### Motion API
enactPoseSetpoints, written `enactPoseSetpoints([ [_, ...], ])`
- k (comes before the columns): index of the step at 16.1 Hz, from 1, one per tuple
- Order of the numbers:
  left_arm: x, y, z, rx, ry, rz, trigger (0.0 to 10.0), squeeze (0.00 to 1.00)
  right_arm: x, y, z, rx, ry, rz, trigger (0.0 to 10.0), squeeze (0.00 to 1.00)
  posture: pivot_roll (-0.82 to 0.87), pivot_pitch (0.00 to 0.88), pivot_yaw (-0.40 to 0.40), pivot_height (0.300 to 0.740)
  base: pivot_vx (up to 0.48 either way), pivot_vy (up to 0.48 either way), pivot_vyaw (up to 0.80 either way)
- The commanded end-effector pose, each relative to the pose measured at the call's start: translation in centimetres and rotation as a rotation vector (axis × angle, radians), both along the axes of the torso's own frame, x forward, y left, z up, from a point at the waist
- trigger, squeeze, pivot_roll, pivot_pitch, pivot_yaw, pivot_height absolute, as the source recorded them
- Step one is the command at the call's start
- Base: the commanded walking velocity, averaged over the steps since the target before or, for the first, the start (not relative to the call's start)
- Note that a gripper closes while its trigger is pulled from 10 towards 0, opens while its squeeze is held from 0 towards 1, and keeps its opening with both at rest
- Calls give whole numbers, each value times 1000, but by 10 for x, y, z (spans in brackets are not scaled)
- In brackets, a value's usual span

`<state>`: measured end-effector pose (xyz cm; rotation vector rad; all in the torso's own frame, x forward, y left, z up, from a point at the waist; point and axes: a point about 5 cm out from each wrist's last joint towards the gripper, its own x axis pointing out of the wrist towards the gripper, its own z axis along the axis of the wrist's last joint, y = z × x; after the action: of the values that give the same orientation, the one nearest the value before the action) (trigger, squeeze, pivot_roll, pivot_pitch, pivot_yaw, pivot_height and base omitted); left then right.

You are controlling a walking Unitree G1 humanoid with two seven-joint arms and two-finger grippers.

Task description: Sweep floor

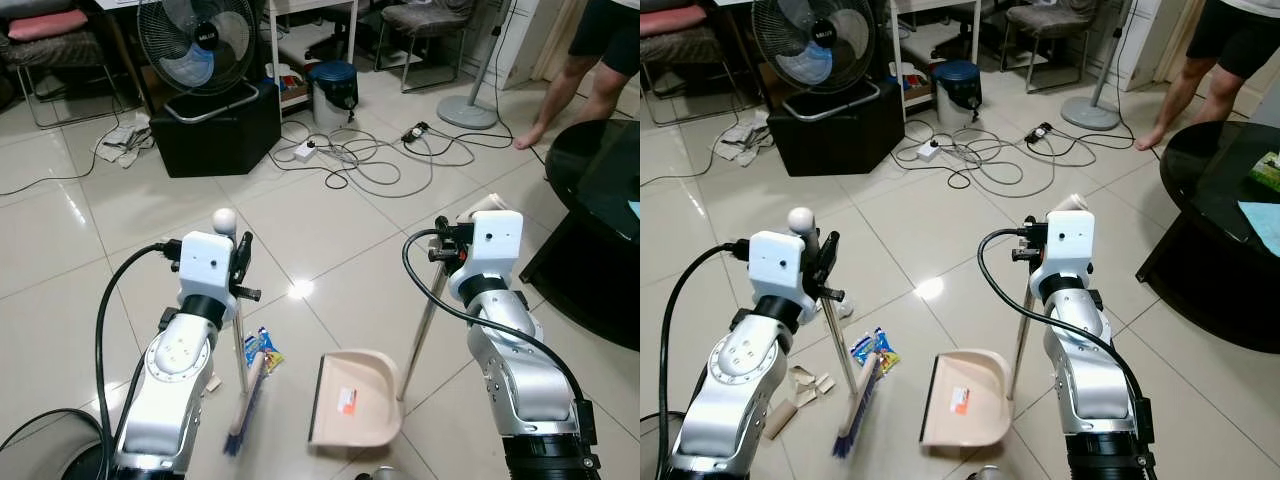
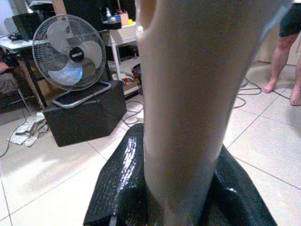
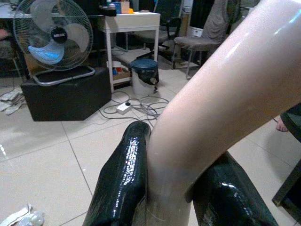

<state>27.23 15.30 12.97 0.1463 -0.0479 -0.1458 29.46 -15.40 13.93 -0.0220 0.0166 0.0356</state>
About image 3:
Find black office chair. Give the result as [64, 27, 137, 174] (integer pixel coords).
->
[135, 17, 182, 62]

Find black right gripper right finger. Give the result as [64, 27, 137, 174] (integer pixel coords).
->
[186, 151, 279, 226]

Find grey hanging garment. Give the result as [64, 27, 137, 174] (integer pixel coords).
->
[203, 0, 240, 40]

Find white power strip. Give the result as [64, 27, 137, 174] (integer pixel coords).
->
[115, 101, 132, 115]

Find white bin with blue lid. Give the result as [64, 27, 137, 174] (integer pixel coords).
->
[129, 58, 160, 96]

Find white side table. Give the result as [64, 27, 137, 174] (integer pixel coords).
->
[103, 11, 161, 94]

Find grey floor fan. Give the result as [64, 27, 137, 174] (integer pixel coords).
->
[13, 0, 96, 87]

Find cream broom handle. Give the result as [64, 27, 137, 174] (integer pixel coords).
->
[143, 0, 301, 226]

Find grey padded chair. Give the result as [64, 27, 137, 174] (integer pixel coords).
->
[171, 0, 230, 80]

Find crumpled white plastic wrapper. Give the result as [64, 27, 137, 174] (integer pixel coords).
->
[0, 203, 46, 226]

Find dark furniture corner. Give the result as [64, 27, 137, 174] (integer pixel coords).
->
[271, 159, 301, 217]

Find grey cable bundle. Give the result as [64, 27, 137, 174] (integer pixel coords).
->
[98, 90, 170, 121]

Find person's bare foot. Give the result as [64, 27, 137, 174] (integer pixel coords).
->
[275, 116, 289, 132]

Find black box stool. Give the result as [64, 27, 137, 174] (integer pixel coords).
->
[20, 67, 112, 122]

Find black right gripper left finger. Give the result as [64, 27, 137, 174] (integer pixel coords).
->
[82, 121, 152, 226]

